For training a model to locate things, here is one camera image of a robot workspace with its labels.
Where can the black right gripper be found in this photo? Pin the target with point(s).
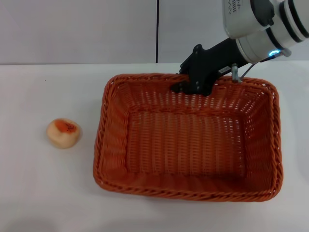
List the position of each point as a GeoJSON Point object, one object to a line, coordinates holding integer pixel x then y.
{"type": "Point", "coordinates": [220, 58]}

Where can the orange wicker basket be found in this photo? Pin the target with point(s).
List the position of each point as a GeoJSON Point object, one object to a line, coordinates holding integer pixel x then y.
{"type": "Point", "coordinates": [188, 145]}

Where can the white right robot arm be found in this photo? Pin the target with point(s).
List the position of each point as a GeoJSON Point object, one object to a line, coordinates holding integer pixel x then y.
{"type": "Point", "coordinates": [263, 26]}

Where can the round peach-coloured bun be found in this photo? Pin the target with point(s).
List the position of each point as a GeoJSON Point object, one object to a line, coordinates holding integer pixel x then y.
{"type": "Point", "coordinates": [63, 133]}

